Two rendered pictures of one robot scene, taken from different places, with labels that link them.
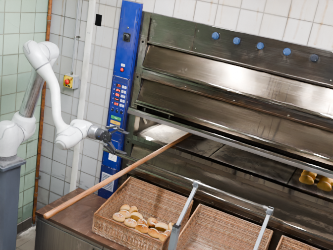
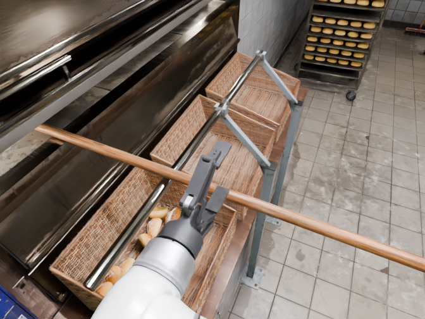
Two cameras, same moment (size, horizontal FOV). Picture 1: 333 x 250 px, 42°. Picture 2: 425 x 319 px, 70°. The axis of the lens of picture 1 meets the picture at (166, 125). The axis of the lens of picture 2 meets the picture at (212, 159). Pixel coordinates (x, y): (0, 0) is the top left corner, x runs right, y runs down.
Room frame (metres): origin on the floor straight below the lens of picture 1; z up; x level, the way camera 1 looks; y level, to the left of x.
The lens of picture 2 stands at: (2.56, 0.67, 1.80)
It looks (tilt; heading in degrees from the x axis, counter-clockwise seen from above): 44 degrees down; 270
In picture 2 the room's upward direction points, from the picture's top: straight up
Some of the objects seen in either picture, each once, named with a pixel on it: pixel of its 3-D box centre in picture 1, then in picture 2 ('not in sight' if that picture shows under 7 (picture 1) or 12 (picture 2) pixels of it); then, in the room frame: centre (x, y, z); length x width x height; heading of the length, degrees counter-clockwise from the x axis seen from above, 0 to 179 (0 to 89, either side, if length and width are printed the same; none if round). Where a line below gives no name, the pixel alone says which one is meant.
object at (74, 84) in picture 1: (71, 81); not in sight; (3.35, 0.81, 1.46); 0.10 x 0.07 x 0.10; 66
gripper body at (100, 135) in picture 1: (104, 136); (187, 229); (2.60, 0.38, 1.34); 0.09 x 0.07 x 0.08; 66
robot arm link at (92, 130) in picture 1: (95, 132); (166, 265); (2.63, 0.44, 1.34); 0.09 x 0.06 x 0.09; 156
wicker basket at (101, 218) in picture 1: (143, 215); (157, 245); (2.78, 0.05, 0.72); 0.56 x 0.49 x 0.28; 67
